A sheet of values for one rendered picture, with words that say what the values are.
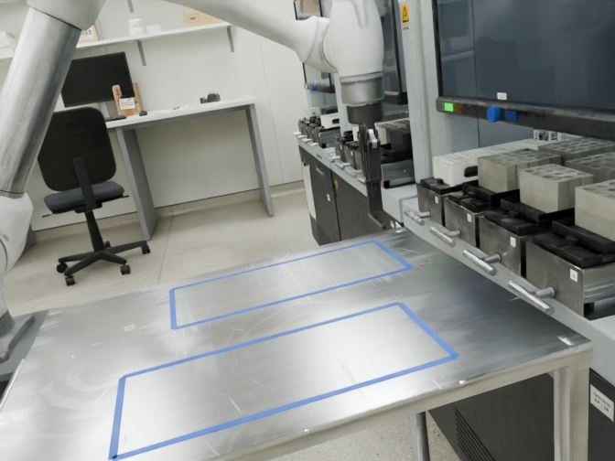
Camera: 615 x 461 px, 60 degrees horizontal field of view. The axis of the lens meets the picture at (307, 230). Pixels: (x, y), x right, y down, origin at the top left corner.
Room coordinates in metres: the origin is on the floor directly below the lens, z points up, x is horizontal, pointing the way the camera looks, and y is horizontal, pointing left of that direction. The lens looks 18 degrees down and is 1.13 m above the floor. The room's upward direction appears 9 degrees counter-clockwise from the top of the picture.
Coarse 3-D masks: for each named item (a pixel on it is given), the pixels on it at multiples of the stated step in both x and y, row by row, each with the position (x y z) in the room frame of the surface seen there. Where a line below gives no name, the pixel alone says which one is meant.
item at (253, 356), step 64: (320, 256) 0.81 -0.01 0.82; (384, 256) 0.77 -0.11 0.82; (448, 256) 0.73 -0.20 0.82; (64, 320) 0.72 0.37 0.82; (128, 320) 0.68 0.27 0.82; (192, 320) 0.65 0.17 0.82; (256, 320) 0.62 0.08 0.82; (320, 320) 0.59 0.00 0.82; (384, 320) 0.57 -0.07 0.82; (448, 320) 0.54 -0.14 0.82; (512, 320) 0.52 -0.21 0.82; (64, 384) 0.54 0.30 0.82; (128, 384) 0.51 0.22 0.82; (192, 384) 0.49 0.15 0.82; (256, 384) 0.48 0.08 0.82; (320, 384) 0.46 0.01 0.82; (384, 384) 0.44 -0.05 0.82; (448, 384) 0.43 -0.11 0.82; (576, 384) 0.45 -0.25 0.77; (0, 448) 0.44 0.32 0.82; (64, 448) 0.42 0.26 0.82; (128, 448) 0.41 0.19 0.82; (192, 448) 0.39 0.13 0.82; (256, 448) 0.38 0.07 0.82; (576, 448) 0.45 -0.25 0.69
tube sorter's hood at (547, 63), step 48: (432, 0) 1.23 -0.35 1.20; (480, 0) 1.03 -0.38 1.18; (528, 0) 0.88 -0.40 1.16; (576, 0) 0.77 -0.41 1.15; (480, 48) 1.04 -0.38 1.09; (528, 48) 0.89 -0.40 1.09; (576, 48) 0.77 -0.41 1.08; (480, 96) 1.05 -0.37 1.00; (528, 96) 0.89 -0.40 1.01; (576, 96) 0.77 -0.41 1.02
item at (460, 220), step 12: (456, 192) 1.06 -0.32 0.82; (468, 192) 1.02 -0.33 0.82; (444, 204) 1.07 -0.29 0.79; (456, 204) 1.01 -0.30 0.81; (468, 204) 0.97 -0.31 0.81; (480, 204) 0.96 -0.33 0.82; (492, 204) 0.96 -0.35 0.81; (456, 216) 1.02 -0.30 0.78; (468, 216) 0.96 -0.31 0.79; (432, 228) 1.04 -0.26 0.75; (456, 228) 1.02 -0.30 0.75; (468, 228) 0.97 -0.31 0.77; (444, 240) 0.98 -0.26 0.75; (468, 240) 0.97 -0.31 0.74
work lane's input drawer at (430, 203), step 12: (420, 180) 1.21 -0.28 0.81; (432, 180) 1.19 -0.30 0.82; (420, 192) 1.20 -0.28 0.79; (432, 192) 1.13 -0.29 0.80; (444, 192) 1.10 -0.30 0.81; (420, 204) 1.21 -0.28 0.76; (432, 204) 1.14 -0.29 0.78; (408, 216) 1.17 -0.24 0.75; (420, 216) 1.15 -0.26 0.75; (432, 216) 1.14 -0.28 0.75; (444, 216) 1.09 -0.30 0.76
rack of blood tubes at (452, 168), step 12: (504, 144) 1.23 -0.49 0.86; (516, 144) 1.22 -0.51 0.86; (528, 144) 1.19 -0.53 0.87; (540, 144) 1.17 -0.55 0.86; (444, 156) 1.21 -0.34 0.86; (456, 156) 1.18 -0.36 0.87; (468, 156) 1.16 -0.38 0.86; (444, 168) 1.15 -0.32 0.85; (456, 168) 1.12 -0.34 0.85; (468, 168) 1.22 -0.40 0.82; (444, 180) 1.15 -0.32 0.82; (456, 180) 1.12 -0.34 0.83; (468, 180) 1.12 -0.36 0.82
